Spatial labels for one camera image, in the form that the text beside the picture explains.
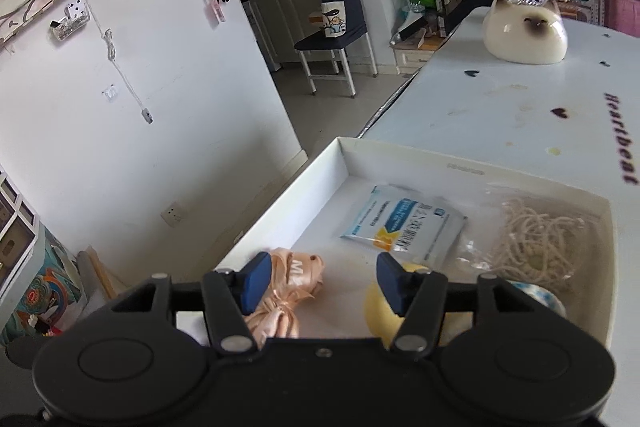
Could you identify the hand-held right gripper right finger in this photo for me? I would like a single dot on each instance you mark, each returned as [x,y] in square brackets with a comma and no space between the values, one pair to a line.
[392,283]

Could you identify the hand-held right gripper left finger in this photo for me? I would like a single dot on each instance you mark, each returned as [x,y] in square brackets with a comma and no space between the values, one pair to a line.
[256,282]

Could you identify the yellow sponge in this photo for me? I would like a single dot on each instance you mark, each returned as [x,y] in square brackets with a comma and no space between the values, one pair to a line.
[375,312]

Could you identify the white blue face mask packet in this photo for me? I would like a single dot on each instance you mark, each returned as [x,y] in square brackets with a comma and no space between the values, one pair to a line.
[405,224]

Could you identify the white tray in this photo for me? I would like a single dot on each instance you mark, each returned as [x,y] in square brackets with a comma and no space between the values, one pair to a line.
[360,172]

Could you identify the colourful printed box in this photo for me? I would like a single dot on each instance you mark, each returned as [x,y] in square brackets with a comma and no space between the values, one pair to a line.
[35,287]

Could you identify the white drawer cabinet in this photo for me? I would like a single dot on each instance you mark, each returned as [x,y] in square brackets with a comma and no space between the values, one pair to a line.
[412,57]

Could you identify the printed paper bag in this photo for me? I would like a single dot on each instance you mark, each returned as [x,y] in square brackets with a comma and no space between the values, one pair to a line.
[334,19]

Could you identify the white cat plush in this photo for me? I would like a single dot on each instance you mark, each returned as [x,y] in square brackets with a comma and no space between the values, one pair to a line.
[525,34]

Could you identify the blue chair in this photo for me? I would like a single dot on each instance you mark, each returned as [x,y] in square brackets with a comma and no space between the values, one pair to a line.
[345,2]

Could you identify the pink cushion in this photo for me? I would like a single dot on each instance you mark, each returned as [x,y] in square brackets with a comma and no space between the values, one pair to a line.
[625,12]

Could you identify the white wall socket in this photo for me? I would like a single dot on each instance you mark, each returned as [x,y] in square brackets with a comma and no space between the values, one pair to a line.
[171,214]

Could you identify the clear wall holder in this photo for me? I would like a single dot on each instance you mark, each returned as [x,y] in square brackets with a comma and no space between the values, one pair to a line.
[69,23]

